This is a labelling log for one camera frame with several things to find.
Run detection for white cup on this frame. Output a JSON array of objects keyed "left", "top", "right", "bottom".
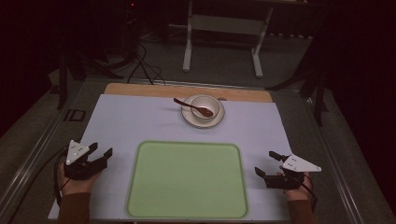
[{"left": 190, "top": 94, "right": 221, "bottom": 121}]

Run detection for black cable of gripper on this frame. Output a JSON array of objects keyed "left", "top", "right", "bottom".
[
  {"left": 281, "top": 169, "right": 319, "bottom": 213},
  {"left": 12, "top": 146, "right": 71, "bottom": 216}
]

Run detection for black floor cables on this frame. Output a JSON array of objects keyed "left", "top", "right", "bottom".
[{"left": 125, "top": 43, "right": 166, "bottom": 86}]

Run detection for white metal stand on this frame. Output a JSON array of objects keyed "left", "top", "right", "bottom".
[{"left": 182, "top": 0, "right": 275, "bottom": 79}]

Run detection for person's left hand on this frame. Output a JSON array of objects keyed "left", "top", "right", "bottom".
[{"left": 59, "top": 166, "right": 103, "bottom": 197}]

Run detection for black tripod stand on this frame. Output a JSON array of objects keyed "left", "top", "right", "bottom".
[
  {"left": 55, "top": 46, "right": 125, "bottom": 110},
  {"left": 264, "top": 31, "right": 330, "bottom": 127}
]

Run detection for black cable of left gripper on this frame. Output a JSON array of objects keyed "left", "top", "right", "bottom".
[{"left": 12, "top": 146, "right": 71, "bottom": 216}]

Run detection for brown wooden spoon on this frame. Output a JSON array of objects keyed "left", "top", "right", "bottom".
[{"left": 173, "top": 97, "right": 215, "bottom": 119}]

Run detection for person's right hand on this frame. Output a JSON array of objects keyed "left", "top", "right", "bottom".
[{"left": 276, "top": 170, "right": 313, "bottom": 202}]

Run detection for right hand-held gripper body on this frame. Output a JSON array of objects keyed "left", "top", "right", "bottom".
[{"left": 264, "top": 154, "right": 322, "bottom": 190}]

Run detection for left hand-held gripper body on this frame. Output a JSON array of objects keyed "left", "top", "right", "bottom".
[{"left": 64, "top": 139, "right": 108, "bottom": 181}]

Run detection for white saucer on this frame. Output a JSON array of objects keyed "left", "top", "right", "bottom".
[{"left": 180, "top": 93, "right": 226, "bottom": 129}]

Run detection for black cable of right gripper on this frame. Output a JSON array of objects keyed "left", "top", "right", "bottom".
[{"left": 281, "top": 169, "right": 319, "bottom": 213}]

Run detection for white table mat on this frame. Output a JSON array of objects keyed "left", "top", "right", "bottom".
[{"left": 48, "top": 93, "right": 293, "bottom": 222}]

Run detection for green tray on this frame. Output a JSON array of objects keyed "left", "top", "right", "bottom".
[{"left": 125, "top": 140, "right": 249, "bottom": 219}]

